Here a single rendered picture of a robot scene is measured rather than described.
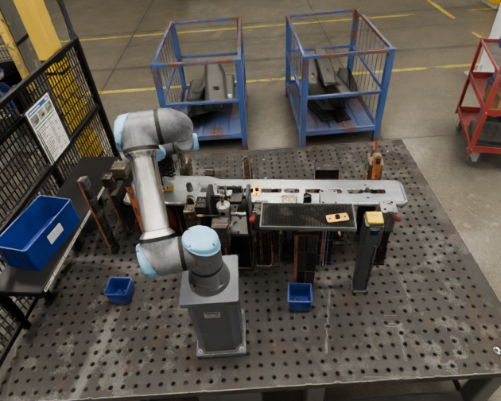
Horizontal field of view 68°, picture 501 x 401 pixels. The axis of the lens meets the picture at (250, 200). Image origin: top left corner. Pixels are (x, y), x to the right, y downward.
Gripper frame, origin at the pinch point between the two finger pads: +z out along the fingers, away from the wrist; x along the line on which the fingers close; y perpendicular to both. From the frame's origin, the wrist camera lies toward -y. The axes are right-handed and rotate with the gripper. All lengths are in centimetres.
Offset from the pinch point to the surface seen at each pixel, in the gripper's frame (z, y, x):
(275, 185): 2, 56, 4
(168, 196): 2.3, 3.0, -5.4
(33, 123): -35, -55, 2
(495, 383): 53, 152, -66
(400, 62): 100, 215, 388
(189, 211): -4.6, 18.2, -22.4
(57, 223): -10, -35, -37
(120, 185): 2.5, -25.1, 2.9
